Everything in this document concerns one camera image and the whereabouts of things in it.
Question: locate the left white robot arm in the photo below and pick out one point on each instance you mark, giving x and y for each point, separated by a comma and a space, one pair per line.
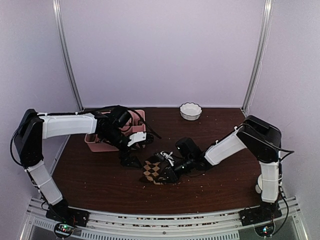
27, 140

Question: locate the pink divided storage box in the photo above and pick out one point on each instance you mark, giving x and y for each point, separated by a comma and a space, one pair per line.
117, 130

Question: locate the left aluminium corner post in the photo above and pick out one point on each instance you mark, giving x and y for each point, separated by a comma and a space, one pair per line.
65, 53

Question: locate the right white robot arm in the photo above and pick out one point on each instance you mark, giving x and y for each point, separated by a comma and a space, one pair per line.
261, 139

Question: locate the brown argyle patterned sock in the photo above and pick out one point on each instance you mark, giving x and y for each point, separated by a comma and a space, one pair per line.
152, 169

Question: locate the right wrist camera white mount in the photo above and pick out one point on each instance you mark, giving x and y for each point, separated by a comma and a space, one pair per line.
167, 157

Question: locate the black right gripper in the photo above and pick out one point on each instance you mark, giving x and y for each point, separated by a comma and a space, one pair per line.
173, 177

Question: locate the aluminium corner post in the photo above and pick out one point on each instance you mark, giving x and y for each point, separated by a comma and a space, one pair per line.
257, 64
65, 53

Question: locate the right aluminium corner post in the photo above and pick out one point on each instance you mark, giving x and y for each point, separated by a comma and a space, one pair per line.
257, 64

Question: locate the white scalloped ceramic bowl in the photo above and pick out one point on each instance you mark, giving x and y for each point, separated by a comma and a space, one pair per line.
190, 111

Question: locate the white paper cup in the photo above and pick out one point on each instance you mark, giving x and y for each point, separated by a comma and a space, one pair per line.
259, 185

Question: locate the aluminium front rail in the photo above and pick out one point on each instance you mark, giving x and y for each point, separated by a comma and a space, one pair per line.
220, 225

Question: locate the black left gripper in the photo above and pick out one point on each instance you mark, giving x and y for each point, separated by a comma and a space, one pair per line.
126, 162

